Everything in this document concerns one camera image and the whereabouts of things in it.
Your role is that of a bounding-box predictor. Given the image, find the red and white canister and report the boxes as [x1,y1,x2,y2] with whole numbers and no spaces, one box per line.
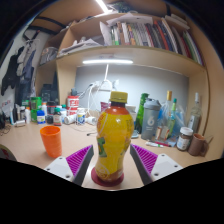
[66,95,80,116]

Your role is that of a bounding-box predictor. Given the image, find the grey shaker bottle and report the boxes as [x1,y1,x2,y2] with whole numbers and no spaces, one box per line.
[140,97,162,141]

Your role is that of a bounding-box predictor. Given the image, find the flat round red coaster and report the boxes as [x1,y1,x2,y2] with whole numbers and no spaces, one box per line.
[90,166,125,187]

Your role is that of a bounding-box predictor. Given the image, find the clear bottle with green cap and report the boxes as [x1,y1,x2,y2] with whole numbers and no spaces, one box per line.
[166,97,178,139]

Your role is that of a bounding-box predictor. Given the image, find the pink packet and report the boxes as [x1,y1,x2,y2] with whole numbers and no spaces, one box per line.
[99,101,112,114]

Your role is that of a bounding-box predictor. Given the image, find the white bottle with blue label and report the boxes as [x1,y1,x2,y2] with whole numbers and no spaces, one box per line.
[36,109,47,125]

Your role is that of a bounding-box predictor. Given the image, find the orange plastic cup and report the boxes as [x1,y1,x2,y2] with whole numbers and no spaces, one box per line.
[39,125,63,159]

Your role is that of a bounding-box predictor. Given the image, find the brown mug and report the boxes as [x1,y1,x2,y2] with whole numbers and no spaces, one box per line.
[187,133,209,157]

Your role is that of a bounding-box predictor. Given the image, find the under-shelf light strip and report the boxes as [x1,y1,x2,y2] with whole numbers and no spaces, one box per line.
[82,58,134,65]

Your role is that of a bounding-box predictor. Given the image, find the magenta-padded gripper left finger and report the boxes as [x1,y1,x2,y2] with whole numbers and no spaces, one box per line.
[43,144,95,187]

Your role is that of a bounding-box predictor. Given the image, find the brown jar with white lid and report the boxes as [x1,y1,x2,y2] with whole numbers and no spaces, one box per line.
[176,126,194,152]

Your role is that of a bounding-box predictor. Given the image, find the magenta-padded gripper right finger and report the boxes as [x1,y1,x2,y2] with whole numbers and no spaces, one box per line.
[129,143,184,186]

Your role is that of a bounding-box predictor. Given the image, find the green plastic container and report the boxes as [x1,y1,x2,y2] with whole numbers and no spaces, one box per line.
[29,96,43,123]

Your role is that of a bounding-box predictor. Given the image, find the dark green glass bottle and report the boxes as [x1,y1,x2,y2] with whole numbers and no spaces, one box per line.
[134,92,150,134]

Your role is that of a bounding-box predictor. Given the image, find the yellow-labelled drink bottle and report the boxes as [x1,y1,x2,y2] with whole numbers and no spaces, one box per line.
[94,90,131,183]

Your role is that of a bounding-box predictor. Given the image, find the clear bottle with yellow cap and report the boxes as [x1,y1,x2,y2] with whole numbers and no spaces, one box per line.
[156,90,173,141]

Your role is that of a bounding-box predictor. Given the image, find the hanging dark clothes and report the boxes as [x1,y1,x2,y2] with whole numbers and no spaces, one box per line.
[0,31,41,98]

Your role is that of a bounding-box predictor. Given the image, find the ceiling light strip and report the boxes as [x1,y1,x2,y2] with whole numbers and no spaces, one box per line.
[95,0,109,14]

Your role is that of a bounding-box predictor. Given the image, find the tall clear glass bottle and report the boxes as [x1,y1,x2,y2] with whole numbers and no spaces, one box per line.
[187,92,203,134]

